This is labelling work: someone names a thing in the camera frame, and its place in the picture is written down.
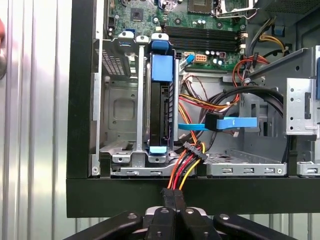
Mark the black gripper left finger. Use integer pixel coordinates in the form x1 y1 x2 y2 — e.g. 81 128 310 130
62 188 177 240

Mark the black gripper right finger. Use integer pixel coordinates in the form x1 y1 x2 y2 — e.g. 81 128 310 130
173 189 296 240

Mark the orange yellow power wire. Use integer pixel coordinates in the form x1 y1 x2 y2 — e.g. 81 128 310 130
166 92 241 192

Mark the hard disk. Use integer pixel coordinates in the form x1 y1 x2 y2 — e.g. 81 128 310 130
147 39 180 157

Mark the grey metal disk bay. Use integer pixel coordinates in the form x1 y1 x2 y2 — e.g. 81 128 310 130
99 31 208 177

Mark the person hand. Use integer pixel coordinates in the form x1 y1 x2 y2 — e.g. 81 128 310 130
0 18 7 58

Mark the black PC case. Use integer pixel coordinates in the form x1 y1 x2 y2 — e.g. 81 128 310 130
66 0 320 218

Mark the grey optical drive cage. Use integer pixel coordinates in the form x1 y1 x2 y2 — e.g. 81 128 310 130
249 46 320 181

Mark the black RAM slot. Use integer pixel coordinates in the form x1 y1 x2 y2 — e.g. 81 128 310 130
162 30 248 38
171 42 248 50
162 24 248 32
169 36 248 44

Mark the blue plastic cage latch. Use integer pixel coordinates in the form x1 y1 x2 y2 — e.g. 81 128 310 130
315 56 320 101

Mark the green motherboard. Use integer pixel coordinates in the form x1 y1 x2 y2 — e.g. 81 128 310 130
106 0 249 74

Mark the metal locking lever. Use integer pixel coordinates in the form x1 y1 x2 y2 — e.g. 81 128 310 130
215 7 260 20

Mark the CPU socket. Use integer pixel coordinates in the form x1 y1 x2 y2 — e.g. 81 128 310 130
187 0 214 14

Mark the metal socket cover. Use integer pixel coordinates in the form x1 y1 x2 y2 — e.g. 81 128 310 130
214 0 256 17

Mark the grey power supply unit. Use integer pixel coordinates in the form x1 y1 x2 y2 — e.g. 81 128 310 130
259 0 320 18

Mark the blue data wire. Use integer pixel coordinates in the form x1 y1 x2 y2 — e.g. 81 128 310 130
177 113 258 133

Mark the black wire bundle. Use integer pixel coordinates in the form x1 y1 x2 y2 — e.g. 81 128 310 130
198 86 298 163

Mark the short blue wire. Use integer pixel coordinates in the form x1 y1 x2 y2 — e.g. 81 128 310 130
179 53 196 68

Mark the red orange wire bundle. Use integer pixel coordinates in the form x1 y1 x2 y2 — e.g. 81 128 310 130
232 54 271 87

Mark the yellow wire bundle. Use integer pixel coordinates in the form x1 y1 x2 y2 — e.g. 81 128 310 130
249 16 292 60

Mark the blue cable clip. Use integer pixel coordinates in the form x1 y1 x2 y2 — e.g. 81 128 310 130
273 24 286 36

